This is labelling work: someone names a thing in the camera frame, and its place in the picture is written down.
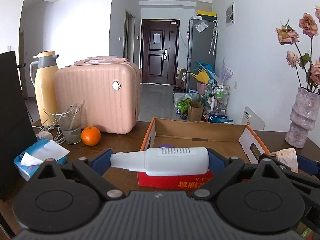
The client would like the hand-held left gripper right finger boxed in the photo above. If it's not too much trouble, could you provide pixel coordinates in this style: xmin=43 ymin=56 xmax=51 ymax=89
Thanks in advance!
xmin=192 ymin=147 xmax=288 ymax=201

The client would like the white box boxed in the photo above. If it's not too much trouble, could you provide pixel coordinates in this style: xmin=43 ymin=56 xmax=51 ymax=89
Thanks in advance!
xmin=199 ymin=0 xmax=213 ymax=12

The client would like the metal trolley rack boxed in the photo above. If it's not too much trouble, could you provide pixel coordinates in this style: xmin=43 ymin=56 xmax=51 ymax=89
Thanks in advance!
xmin=206 ymin=84 xmax=230 ymax=122

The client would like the red cardboard box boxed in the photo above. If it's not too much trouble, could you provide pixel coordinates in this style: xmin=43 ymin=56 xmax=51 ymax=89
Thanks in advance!
xmin=137 ymin=117 xmax=271 ymax=190

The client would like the blue tissue package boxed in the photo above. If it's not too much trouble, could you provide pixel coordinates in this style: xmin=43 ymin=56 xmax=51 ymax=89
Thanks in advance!
xmin=208 ymin=114 xmax=234 ymax=124

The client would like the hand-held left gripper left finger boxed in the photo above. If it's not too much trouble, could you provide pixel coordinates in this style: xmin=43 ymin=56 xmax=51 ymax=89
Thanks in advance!
xmin=32 ymin=148 xmax=126 ymax=201

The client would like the clear folded umbrella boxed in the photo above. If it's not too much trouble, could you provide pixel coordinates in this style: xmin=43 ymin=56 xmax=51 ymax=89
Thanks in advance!
xmin=209 ymin=19 xmax=218 ymax=55

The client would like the pink hard-shell suitcase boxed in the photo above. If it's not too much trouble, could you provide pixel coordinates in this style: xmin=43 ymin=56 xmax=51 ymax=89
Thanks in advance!
xmin=54 ymin=56 xmax=141 ymax=135

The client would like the blue tissue pack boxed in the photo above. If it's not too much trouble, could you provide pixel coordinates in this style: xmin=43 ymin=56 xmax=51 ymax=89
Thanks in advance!
xmin=14 ymin=138 xmax=70 ymax=182

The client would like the purple dried grass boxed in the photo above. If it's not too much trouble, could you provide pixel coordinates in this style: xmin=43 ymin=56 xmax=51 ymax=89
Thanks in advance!
xmin=215 ymin=59 xmax=234 ymax=84

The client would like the clear glass pitcher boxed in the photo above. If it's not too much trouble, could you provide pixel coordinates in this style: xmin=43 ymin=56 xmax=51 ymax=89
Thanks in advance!
xmin=55 ymin=101 xmax=85 ymax=145

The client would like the white plastic spray bottle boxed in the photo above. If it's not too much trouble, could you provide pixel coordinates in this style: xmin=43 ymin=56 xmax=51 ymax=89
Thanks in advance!
xmin=110 ymin=147 xmax=210 ymax=176

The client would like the pink waste bin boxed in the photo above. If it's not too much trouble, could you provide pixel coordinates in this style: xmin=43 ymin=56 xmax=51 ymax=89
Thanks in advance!
xmin=197 ymin=81 xmax=209 ymax=95

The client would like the green snack bag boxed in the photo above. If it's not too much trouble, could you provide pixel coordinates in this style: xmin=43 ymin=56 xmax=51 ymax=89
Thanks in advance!
xmin=174 ymin=92 xmax=199 ymax=115

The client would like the pink textured vase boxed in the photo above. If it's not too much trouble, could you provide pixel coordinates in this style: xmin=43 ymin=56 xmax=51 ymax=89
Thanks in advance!
xmin=285 ymin=87 xmax=320 ymax=148

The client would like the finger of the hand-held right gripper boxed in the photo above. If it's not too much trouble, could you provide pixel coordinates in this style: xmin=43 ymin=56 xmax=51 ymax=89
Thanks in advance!
xmin=259 ymin=152 xmax=320 ymax=205
xmin=296 ymin=154 xmax=320 ymax=176

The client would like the yellow thermos jug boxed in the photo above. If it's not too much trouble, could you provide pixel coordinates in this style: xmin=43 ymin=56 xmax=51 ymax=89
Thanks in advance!
xmin=30 ymin=51 xmax=59 ymax=127

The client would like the bunch of dried pink roses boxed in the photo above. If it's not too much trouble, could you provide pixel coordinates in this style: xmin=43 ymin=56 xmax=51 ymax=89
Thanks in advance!
xmin=274 ymin=5 xmax=320 ymax=93

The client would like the grey refrigerator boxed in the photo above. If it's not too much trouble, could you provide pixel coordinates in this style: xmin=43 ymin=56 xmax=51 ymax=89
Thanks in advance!
xmin=186 ymin=16 xmax=217 ymax=93

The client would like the blue and yellow bag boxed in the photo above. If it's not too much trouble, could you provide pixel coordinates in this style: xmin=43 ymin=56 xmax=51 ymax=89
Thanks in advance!
xmin=189 ymin=61 xmax=215 ymax=84

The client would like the small brown cardboard box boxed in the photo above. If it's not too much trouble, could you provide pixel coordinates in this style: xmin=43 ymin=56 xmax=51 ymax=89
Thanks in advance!
xmin=188 ymin=101 xmax=204 ymax=122

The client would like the dark brown entrance door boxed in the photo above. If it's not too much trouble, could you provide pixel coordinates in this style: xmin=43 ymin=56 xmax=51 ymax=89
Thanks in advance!
xmin=141 ymin=19 xmax=180 ymax=85

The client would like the white charger with cable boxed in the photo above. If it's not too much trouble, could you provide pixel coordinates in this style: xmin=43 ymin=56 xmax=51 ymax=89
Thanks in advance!
xmin=32 ymin=109 xmax=75 ymax=145

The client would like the orange fruit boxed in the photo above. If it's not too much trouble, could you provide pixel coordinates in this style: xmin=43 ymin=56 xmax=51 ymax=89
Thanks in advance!
xmin=81 ymin=126 xmax=101 ymax=146

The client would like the white flat board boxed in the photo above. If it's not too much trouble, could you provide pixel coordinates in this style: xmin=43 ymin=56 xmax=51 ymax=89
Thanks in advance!
xmin=241 ymin=106 xmax=265 ymax=130

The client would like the yellow and dark box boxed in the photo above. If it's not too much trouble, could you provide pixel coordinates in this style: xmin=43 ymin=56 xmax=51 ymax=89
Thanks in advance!
xmin=196 ymin=10 xmax=217 ymax=20

